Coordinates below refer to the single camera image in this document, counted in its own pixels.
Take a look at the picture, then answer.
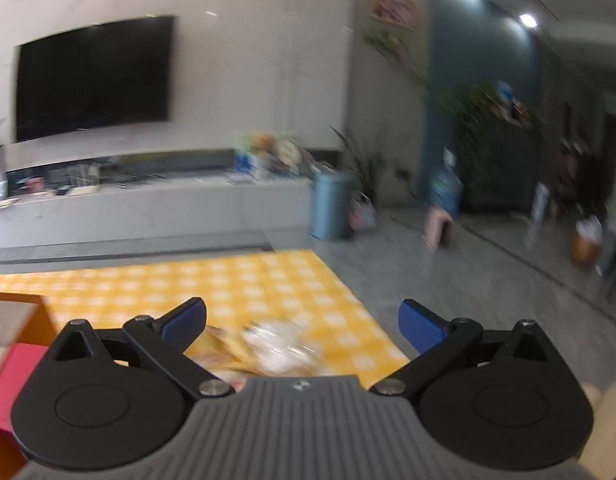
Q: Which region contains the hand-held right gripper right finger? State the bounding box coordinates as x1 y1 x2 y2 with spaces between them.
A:
369 299 554 402

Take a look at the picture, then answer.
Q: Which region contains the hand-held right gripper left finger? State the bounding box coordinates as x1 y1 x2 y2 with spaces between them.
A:
53 297 234 402

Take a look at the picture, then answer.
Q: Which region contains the orange cardboard box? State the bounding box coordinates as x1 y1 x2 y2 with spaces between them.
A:
0 290 55 361

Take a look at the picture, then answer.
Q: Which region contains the yellow checkered tablecloth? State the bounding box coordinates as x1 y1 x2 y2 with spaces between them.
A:
0 250 411 377

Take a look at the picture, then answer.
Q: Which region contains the pink stool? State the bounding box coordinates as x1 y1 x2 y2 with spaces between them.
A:
422 207 457 249

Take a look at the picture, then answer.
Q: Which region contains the clear plastic bag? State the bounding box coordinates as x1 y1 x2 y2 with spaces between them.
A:
240 319 329 377

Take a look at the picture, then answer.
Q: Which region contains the long white TV console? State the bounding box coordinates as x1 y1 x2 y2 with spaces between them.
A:
0 149 315 252

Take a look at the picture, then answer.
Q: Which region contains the pink woven bag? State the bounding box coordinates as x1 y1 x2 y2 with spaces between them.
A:
349 194 378 232

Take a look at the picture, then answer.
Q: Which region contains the blue-grey pedal trash bin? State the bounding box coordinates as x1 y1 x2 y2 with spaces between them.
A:
309 171 355 241

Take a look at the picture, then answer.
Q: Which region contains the green potted floor plant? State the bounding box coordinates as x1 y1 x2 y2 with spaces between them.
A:
330 124 391 203

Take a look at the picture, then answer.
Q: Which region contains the dark cabinet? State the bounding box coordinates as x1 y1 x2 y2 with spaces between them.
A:
458 117 541 217

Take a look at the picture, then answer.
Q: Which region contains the gold pot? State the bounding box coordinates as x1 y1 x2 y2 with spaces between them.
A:
569 216 605 267

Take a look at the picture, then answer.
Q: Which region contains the tall leafy green plant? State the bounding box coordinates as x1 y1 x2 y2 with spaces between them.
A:
360 25 496 188

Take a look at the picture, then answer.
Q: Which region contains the black wall television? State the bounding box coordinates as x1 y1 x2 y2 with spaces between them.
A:
14 15 179 144

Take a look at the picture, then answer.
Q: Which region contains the framed wall picture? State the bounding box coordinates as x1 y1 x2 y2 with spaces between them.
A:
367 0 420 32

